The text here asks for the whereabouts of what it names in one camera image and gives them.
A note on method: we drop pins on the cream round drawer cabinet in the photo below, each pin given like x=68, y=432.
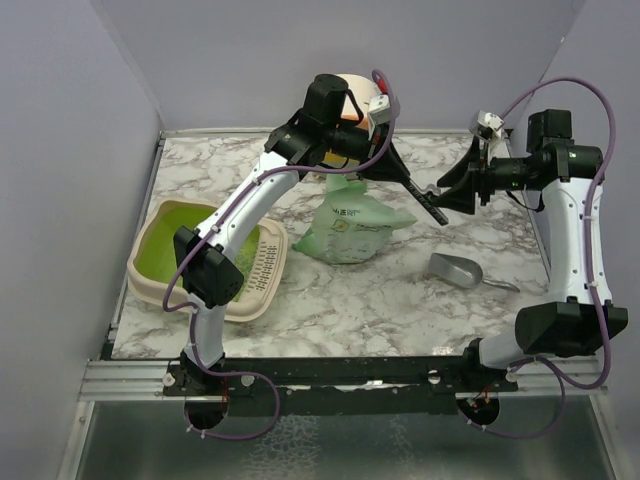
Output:
x=354, y=111

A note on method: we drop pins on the green cat litter bag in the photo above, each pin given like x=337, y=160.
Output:
x=350, y=226

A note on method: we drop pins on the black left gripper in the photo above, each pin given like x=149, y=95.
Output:
x=390, y=167

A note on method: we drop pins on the silver metal scoop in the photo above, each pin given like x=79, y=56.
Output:
x=463, y=273

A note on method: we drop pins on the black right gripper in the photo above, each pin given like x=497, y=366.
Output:
x=462, y=196

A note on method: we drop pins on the beige green litter box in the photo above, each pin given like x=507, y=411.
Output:
x=152, y=261

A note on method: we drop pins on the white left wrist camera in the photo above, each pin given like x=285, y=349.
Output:
x=379, y=111

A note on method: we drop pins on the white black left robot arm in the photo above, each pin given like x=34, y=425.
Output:
x=330, y=134

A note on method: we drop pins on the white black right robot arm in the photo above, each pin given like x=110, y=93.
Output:
x=578, y=315

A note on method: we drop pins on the grey plastic bag clip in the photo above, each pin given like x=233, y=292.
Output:
x=426, y=200

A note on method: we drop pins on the green cat litter pellets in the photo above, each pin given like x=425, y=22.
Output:
x=244, y=259

